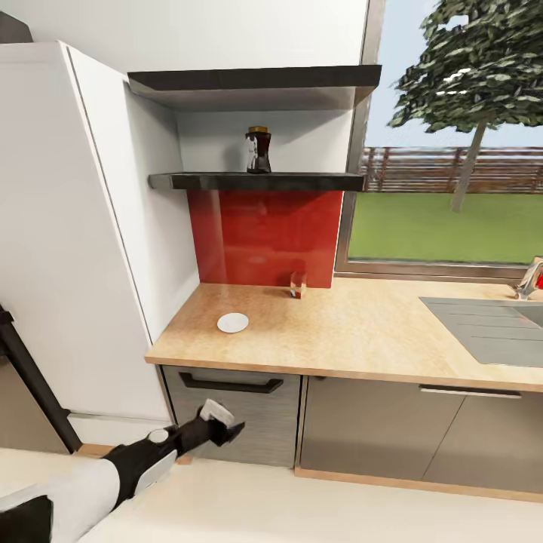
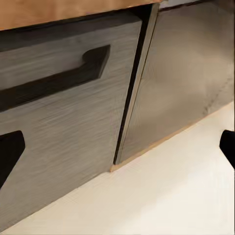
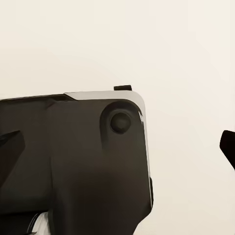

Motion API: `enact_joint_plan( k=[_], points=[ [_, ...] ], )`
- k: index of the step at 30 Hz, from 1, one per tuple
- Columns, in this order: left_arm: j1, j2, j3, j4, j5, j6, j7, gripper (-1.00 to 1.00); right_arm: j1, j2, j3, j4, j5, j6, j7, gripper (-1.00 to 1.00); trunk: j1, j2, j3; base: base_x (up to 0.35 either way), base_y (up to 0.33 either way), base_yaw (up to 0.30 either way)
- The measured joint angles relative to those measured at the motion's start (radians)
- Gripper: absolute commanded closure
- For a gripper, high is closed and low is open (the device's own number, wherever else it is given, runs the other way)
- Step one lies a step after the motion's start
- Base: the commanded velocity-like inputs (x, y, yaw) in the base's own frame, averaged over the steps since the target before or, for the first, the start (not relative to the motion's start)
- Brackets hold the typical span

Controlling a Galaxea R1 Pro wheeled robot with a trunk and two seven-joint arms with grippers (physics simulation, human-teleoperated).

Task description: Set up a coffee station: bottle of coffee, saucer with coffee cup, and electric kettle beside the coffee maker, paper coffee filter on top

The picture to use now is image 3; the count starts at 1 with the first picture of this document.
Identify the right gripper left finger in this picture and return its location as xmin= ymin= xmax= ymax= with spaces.
xmin=0 ymin=130 xmax=25 ymax=189

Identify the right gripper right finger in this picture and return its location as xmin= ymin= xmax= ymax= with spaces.
xmin=219 ymin=130 xmax=235 ymax=169

